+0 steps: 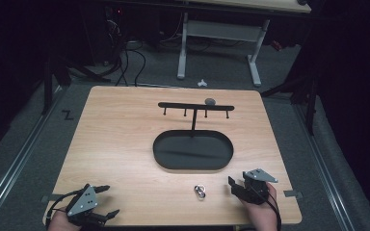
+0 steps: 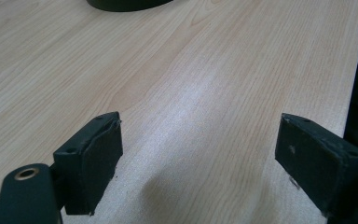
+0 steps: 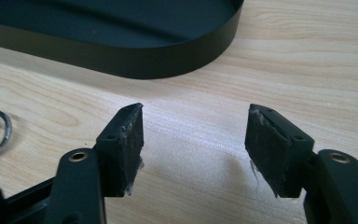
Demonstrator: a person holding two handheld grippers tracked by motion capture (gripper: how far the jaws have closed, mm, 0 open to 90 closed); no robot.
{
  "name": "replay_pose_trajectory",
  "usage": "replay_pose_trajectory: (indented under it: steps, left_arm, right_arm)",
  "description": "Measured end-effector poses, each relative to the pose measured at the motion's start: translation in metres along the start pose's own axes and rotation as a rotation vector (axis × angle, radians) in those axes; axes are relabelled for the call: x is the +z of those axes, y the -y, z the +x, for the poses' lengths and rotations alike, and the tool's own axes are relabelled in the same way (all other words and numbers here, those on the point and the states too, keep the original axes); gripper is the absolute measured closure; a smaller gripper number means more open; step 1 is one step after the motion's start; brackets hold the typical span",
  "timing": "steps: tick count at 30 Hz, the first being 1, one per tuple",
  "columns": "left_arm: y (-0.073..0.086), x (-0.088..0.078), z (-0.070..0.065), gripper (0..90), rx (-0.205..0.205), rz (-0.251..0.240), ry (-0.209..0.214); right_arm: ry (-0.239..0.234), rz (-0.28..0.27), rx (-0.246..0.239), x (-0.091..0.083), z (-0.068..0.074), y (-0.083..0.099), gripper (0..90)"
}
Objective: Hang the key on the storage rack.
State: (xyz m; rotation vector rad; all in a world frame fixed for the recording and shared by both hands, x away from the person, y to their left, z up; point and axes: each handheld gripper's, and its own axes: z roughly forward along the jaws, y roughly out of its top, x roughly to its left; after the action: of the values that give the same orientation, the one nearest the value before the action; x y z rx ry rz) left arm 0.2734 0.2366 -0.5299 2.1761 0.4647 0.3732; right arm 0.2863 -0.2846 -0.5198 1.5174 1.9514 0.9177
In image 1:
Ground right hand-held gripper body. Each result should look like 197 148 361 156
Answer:
242 168 279 206

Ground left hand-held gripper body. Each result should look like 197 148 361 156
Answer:
65 183 109 227

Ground person's right hand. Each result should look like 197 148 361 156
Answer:
238 182 278 231

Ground person's left hand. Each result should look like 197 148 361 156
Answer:
46 206 82 231

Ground black hook stand with tray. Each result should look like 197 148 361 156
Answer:
152 101 236 171

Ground black metal stand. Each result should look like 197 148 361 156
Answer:
260 71 320 137
40 54 112 116

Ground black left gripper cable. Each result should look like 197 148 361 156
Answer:
44 189 85 228

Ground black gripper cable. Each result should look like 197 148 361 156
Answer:
250 185 283 231
44 189 85 228

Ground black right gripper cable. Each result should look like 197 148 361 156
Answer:
250 185 283 231

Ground silver metal key ring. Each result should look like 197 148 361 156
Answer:
193 184 207 200

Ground metal floor rail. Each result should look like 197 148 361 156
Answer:
292 104 357 231
0 86 66 226

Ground black floor cables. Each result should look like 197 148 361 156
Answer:
104 9 148 88

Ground white metal frame desk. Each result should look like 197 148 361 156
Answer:
175 0 313 89

